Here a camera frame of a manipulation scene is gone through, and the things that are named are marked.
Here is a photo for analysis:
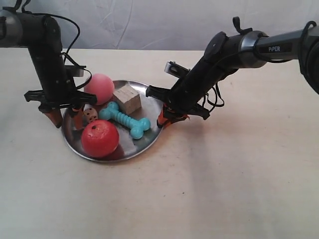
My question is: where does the red ball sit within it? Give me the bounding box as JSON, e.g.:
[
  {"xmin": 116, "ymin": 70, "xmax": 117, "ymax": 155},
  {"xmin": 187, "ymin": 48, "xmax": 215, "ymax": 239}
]
[{"xmin": 81, "ymin": 119, "xmax": 120, "ymax": 158}]

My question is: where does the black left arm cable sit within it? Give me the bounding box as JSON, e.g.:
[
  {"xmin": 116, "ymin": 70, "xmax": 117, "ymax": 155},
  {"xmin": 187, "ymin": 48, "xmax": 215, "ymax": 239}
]
[{"xmin": 9, "ymin": 0, "xmax": 92, "ymax": 92}]

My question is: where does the white backdrop cloth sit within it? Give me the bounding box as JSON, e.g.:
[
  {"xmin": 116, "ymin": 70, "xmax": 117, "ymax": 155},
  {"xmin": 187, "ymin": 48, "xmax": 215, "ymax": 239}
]
[{"xmin": 26, "ymin": 0, "xmax": 319, "ymax": 50}]

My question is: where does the large silver metal plate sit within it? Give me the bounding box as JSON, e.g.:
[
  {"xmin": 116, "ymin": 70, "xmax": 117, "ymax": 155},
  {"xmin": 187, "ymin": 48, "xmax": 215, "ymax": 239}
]
[{"xmin": 61, "ymin": 80, "xmax": 162, "ymax": 163}]

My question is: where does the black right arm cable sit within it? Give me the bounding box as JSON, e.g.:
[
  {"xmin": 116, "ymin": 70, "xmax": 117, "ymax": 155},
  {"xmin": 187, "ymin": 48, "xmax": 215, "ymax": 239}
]
[{"xmin": 199, "ymin": 16, "xmax": 319, "ymax": 108}]

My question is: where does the wooden cube block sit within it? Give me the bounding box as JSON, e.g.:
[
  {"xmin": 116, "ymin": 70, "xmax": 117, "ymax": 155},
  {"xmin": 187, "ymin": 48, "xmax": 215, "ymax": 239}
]
[{"xmin": 113, "ymin": 84, "xmax": 142, "ymax": 115}]

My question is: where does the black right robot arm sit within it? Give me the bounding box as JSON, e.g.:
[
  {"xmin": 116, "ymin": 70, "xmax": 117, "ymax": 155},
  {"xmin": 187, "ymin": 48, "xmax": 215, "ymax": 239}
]
[{"xmin": 146, "ymin": 21, "xmax": 319, "ymax": 128}]

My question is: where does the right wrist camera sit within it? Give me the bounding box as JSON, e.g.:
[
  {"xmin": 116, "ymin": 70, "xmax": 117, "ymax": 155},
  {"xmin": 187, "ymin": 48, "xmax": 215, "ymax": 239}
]
[{"xmin": 164, "ymin": 61, "xmax": 190, "ymax": 78}]

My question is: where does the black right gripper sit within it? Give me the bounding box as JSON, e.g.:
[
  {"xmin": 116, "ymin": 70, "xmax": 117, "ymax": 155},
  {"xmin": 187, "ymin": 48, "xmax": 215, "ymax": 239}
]
[{"xmin": 146, "ymin": 77, "xmax": 210, "ymax": 128}]

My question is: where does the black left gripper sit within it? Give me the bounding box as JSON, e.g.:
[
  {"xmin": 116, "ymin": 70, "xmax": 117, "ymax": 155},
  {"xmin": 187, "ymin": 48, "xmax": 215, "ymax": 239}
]
[{"xmin": 24, "ymin": 64, "xmax": 97, "ymax": 130}]

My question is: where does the pink ball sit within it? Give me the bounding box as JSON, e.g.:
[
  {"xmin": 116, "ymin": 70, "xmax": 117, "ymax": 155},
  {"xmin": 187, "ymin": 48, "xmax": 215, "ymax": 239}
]
[{"xmin": 84, "ymin": 73, "xmax": 115, "ymax": 105}]

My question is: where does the teal toy bone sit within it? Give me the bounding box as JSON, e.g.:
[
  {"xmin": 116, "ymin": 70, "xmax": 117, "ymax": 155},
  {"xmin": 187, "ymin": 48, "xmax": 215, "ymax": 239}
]
[{"xmin": 99, "ymin": 102, "xmax": 151, "ymax": 139}]

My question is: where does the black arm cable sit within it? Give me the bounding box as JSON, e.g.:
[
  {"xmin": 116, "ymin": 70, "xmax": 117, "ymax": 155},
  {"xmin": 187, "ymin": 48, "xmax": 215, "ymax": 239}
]
[
  {"xmin": 199, "ymin": 16, "xmax": 319, "ymax": 108},
  {"xmin": 9, "ymin": 0, "xmax": 92, "ymax": 92}
]

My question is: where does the small wooden die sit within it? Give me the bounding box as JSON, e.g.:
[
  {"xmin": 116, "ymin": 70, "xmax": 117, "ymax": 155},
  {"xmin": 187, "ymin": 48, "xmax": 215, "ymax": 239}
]
[{"xmin": 83, "ymin": 107, "xmax": 98, "ymax": 123}]

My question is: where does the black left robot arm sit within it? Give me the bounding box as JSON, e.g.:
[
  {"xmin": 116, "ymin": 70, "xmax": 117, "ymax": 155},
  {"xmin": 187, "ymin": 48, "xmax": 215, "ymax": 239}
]
[{"xmin": 0, "ymin": 7, "xmax": 97, "ymax": 130}]

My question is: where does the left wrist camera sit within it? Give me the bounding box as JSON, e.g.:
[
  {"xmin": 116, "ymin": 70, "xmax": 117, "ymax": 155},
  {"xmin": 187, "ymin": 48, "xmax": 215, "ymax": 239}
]
[{"xmin": 65, "ymin": 65, "xmax": 84, "ymax": 77}]

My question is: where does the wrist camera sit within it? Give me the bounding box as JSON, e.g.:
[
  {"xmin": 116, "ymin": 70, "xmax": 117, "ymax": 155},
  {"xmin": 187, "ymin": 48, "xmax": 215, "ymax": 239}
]
[
  {"xmin": 65, "ymin": 65, "xmax": 84, "ymax": 77},
  {"xmin": 164, "ymin": 61, "xmax": 190, "ymax": 78}
]

